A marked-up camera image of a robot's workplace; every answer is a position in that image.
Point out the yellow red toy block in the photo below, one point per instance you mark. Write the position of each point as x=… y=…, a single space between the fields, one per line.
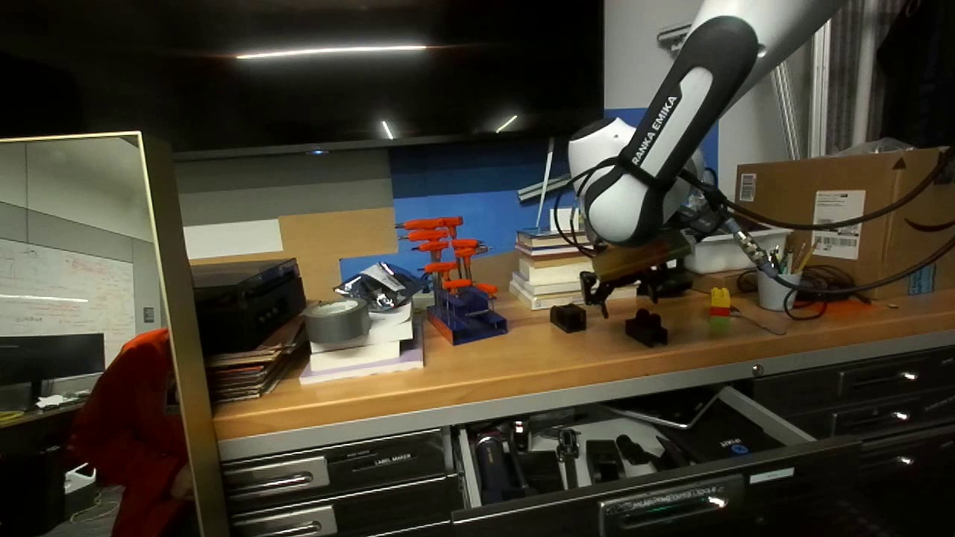
x=719 y=302

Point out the stack of books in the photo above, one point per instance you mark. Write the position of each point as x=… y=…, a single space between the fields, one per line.
x=543 y=269

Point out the stack of magazines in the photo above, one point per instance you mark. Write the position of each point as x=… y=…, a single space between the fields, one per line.
x=255 y=367

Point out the brown cardboard sheet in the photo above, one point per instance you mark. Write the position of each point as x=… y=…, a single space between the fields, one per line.
x=338 y=242

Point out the black plastic bracket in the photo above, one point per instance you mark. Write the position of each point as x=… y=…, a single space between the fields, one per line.
x=640 y=448

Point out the black square frame block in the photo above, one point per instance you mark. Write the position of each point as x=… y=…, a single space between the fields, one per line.
x=646 y=328

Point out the white paper sheet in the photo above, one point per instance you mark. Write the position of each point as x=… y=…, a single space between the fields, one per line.
x=234 y=240

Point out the shiny crumpled foil bag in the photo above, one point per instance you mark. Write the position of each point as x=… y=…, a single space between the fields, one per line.
x=383 y=285

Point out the black iFixit tool kit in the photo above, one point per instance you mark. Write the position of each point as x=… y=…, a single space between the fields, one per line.
x=747 y=428

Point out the grey metal drawer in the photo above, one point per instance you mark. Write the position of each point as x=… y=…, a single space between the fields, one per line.
x=587 y=437

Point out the black phone silver edge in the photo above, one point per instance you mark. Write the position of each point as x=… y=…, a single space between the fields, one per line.
x=689 y=416

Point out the stack of white boxes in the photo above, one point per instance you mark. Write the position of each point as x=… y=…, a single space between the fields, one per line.
x=369 y=352

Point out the orange hex keys blue stand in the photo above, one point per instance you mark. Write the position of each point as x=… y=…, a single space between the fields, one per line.
x=468 y=315

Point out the grey duct tape roll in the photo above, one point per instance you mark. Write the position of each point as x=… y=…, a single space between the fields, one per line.
x=335 y=319

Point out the black drawer cabinet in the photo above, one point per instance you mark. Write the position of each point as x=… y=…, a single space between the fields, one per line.
x=868 y=399

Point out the white plastic bin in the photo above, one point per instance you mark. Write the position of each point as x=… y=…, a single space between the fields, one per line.
x=719 y=254

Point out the black equipment case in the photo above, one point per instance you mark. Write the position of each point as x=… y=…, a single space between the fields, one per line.
x=249 y=302

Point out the yellow taped wrist camera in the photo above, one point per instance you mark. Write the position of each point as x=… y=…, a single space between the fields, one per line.
x=632 y=258

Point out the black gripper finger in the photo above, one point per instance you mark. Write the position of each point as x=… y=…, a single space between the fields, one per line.
x=663 y=281
x=599 y=290

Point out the black rounded plastic block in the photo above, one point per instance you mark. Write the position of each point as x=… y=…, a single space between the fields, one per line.
x=604 y=461

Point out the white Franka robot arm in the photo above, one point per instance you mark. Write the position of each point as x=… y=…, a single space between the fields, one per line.
x=689 y=100

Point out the person in orange jacket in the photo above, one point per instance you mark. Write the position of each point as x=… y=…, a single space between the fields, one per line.
x=131 y=428

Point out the wood framed panel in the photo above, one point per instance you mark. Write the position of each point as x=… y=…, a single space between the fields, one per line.
x=190 y=346

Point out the brown cardboard shipping box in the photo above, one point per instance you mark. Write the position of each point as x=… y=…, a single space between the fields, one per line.
x=875 y=190

